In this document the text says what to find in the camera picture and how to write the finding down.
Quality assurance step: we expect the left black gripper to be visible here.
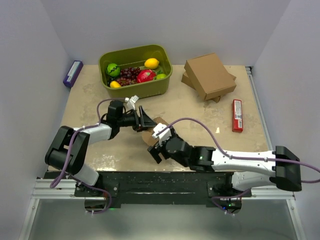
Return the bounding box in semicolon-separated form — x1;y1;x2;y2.
117;106;157;133

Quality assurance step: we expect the brown cardboard box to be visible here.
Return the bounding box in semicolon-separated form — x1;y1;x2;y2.
141;117;168;147

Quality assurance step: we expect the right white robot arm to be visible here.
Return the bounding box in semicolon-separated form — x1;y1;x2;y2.
148;134;302;197

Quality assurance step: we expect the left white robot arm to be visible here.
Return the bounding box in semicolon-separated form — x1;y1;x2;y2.
45;95;157;196

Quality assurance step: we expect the bottom folded cardboard box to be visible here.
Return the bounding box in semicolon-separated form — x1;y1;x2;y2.
181;71;237;103

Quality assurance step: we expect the folded cardboard box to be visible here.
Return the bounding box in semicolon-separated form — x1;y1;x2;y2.
184;53;237;101
181;71;237;103

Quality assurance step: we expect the top folded cardboard box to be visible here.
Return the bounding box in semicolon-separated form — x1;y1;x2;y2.
184;53;237;101

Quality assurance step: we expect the purple white small box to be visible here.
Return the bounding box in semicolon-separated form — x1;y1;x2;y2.
62;60;84;88

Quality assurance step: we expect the red flat box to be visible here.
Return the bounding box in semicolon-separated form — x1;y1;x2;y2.
232;99;244;133

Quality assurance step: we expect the red dragon fruit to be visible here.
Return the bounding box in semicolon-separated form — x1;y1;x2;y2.
136;69;157;83

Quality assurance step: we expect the small green lime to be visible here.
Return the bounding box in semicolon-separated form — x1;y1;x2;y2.
156;73;167;80

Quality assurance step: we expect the purple grape bunch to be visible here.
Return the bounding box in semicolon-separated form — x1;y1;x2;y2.
115;67;141;87

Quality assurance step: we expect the yellow lemon front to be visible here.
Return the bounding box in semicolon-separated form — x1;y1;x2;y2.
109;80;121;89

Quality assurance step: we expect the yellow lemon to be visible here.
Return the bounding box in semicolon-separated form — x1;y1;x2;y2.
144;58;160;70
109;80;121;89

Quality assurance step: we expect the yellow lemon back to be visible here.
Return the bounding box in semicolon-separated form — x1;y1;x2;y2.
144;58;160;70

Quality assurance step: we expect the green round fruit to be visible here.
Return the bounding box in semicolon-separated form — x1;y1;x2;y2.
106;63;121;77

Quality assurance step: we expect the olive green plastic basket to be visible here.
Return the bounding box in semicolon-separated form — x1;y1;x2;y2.
98;44;173;98

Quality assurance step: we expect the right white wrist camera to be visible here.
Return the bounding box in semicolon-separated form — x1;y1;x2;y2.
151;123;172;145

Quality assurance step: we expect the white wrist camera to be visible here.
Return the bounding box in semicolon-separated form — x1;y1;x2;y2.
124;95;139;110
151;123;172;145

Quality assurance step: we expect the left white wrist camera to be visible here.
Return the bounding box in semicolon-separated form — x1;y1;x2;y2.
124;95;139;110

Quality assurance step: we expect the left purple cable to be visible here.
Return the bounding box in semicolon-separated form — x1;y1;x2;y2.
49;97;131;189

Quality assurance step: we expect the purple cable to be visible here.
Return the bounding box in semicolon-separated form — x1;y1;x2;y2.
152;117;320;184
49;97;131;189

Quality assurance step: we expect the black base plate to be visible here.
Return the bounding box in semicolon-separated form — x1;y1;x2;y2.
74;171;252;213

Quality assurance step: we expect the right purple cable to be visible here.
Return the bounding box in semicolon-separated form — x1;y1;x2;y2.
152;117;320;184

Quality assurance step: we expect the aluminium frame rail front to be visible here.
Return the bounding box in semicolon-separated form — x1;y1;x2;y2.
31;179;104;200

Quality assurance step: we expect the aluminium frame rail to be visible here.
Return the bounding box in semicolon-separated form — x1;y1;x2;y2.
31;179;104;200
245;66;274;150

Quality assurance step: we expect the aluminium frame rail right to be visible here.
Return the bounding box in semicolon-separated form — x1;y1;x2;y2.
245;66;274;150

